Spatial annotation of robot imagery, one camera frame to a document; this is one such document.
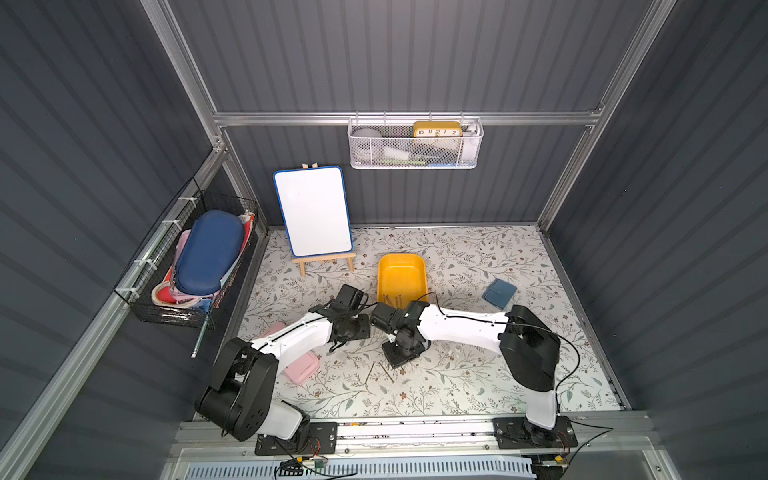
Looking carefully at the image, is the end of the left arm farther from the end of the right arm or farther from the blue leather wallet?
the blue leather wallet

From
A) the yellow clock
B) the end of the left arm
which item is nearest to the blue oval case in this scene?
Result: the end of the left arm

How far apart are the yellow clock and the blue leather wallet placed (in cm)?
52

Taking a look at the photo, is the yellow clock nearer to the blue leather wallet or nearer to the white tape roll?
the white tape roll

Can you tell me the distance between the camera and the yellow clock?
2.90ft

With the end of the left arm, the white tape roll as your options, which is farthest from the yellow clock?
the end of the left arm

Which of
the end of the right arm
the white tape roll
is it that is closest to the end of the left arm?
the end of the right arm

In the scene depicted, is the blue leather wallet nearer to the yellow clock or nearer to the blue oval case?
the yellow clock

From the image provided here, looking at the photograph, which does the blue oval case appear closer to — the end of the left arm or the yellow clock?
the end of the left arm

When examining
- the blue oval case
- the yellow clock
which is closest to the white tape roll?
the yellow clock

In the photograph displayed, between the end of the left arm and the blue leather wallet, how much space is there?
1.51 ft

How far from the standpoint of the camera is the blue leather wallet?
3.29ft

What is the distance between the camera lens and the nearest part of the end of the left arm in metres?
0.65

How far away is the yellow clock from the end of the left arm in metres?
0.51

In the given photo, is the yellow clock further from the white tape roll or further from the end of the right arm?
the end of the right arm
